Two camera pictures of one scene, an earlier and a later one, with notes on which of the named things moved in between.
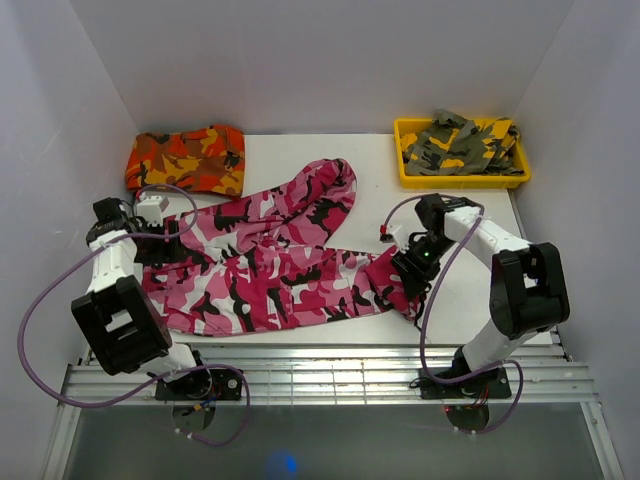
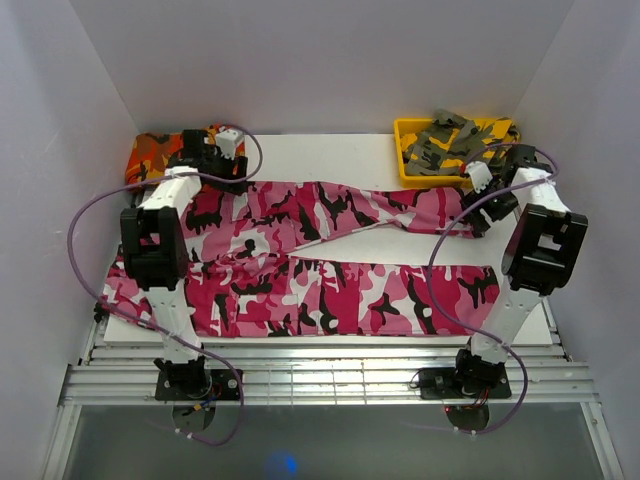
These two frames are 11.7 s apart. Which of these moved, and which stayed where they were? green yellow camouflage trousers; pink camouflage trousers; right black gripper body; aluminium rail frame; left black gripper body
Moved: left black gripper body; pink camouflage trousers; right black gripper body
Stayed: green yellow camouflage trousers; aluminium rail frame
